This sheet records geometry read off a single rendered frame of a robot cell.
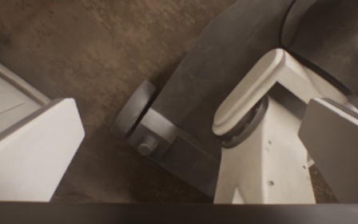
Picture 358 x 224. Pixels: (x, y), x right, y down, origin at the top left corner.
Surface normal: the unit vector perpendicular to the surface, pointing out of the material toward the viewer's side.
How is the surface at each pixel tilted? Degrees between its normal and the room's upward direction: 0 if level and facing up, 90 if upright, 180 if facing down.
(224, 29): 0
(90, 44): 0
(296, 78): 0
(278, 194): 72
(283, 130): 58
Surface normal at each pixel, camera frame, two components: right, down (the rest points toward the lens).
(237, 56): -0.13, 0.40
